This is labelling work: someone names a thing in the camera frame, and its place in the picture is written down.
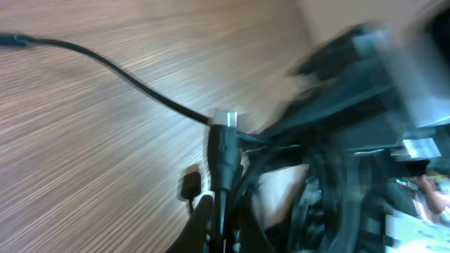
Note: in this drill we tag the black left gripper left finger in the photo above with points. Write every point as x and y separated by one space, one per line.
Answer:
193 237

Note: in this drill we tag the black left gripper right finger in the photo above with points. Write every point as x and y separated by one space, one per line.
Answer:
252 237

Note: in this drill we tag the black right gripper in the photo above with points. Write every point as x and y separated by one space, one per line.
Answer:
367 160

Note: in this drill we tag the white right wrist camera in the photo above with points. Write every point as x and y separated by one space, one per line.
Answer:
417 54

